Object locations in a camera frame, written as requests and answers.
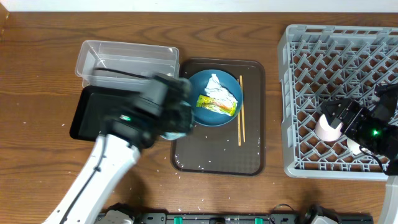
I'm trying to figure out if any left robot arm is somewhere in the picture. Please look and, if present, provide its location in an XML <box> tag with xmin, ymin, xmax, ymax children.
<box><xmin>45</xmin><ymin>73</ymin><xmax>193</xmax><ymax>223</ymax></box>

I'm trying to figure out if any white cup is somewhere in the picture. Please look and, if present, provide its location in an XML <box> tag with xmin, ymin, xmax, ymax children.
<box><xmin>346</xmin><ymin>138</ymin><xmax>362</xmax><ymax>156</ymax></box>

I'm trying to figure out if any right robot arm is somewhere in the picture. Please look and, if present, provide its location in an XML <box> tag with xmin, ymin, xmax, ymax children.
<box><xmin>321</xmin><ymin>84</ymin><xmax>397</xmax><ymax>223</ymax></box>

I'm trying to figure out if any yellow green snack wrapper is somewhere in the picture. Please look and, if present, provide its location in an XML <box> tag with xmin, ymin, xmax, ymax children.
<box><xmin>196</xmin><ymin>95</ymin><xmax>237</xmax><ymax>116</ymax></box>

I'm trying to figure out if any wooden chopstick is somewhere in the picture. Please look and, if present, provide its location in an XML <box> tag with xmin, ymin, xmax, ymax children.
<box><xmin>239</xmin><ymin>75</ymin><xmax>246</xmax><ymax>142</ymax></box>
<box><xmin>236</xmin><ymin>78</ymin><xmax>242</xmax><ymax>146</ymax></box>

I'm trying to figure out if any white napkin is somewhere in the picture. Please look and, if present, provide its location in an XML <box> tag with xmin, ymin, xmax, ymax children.
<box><xmin>205</xmin><ymin>73</ymin><xmax>238</xmax><ymax>105</ymax></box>

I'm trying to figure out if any grey dishwasher rack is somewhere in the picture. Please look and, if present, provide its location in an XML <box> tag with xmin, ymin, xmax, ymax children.
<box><xmin>277</xmin><ymin>24</ymin><xmax>397</xmax><ymax>181</ymax></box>

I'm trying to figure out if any pink cup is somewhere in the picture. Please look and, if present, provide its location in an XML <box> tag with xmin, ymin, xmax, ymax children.
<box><xmin>315</xmin><ymin>114</ymin><xmax>343</xmax><ymax>142</ymax></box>

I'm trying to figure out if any left wooden chopstick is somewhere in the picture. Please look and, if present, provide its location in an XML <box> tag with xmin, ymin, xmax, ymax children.
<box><xmin>236</xmin><ymin>78</ymin><xmax>242</xmax><ymax>146</ymax></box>

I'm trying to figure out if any light blue bowl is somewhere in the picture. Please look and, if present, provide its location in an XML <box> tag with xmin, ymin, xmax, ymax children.
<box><xmin>160</xmin><ymin>77</ymin><xmax>195</xmax><ymax>141</ymax></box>

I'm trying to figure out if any right wooden chopstick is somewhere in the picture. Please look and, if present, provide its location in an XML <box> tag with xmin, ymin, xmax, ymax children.
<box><xmin>239</xmin><ymin>75</ymin><xmax>246</xmax><ymax>142</ymax></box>

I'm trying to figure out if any clear plastic bin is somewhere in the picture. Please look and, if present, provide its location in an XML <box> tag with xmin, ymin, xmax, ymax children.
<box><xmin>75</xmin><ymin>40</ymin><xmax>180</xmax><ymax>91</ymax></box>

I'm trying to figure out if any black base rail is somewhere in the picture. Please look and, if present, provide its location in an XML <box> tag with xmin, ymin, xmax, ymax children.
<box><xmin>95</xmin><ymin>203</ymin><xmax>374</xmax><ymax>224</ymax></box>

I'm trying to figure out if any dark brown serving tray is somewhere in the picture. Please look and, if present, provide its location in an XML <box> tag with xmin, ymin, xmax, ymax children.
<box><xmin>171</xmin><ymin>58</ymin><xmax>266</xmax><ymax>176</ymax></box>

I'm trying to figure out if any dark blue plate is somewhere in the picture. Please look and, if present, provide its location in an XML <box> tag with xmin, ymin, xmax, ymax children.
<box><xmin>188</xmin><ymin>69</ymin><xmax>243</xmax><ymax>126</ymax></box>

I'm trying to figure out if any left black cable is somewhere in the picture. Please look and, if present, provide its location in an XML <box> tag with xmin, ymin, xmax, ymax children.
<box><xmin>58</xmin><ymin>67</ymin><xmax>150</xmax><ymax>224</ymax></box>

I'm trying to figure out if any black plastic tray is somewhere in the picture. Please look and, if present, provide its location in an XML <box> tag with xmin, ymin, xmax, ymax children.
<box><xmin>70</xmin><ymin>86</ymin><xmax>153</xmax><ymax>141</ymax></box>

